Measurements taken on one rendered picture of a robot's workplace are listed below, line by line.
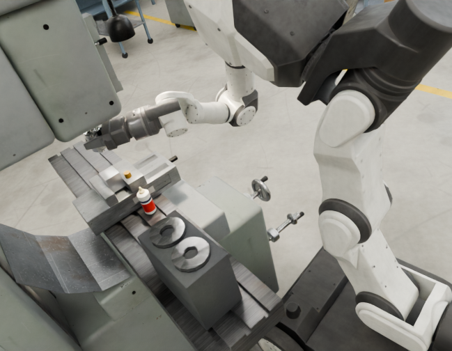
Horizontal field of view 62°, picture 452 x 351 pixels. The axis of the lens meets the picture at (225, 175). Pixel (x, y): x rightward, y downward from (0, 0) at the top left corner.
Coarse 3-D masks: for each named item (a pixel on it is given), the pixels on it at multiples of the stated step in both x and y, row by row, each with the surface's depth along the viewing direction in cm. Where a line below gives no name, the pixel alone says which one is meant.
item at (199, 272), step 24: (168, 216) 97; (144, 240) 93; (168, 240) 89; (192, 240) 88; (168, 264) 86; (192, 264) 82; (216, 264) 83; (192, 288) 81; (216, 288) 87; (192, 312) 92; (216, 312) 91
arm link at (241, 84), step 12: (228, 72) 114; (240, 72) 111; (252, 72) 113; (228, 84) 119; (240, 84) 115; (252, 84) 117; (240, 96) 119; (252, 96) 120; (252, 108) 122; (240, 120) 123
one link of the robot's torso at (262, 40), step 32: (192, 0) 72; (224, 0) 69; (256, 0) 69; (288, 0) 69; (320, 0) 69; (352, 0) 74; (224, 32) 73; (256, 32) 71; (288, 32) 69; (320, 32) 70; (256, 64) 78; (288, 64) 72
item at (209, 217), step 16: (176, 192) 145; (192, 192) 143; (192, 208) 137; (208, 208) 135; (208, 224) 130; (224, 224) 135; (112, 288) 117; (128, 288) 119; (144, 288) 123; (112, 304) 117; (128, 304) 122
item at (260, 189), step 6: (252, 180) 169; (258, 180) 165; (264, 180) 166; (252, 186) 171; (258, 186) 167; (264, 186) 163; (258, 192) 167; (264, 192) 166; (270, 192) 172; (252, 198) 163; (264, 198) 169; (270, 198) 167
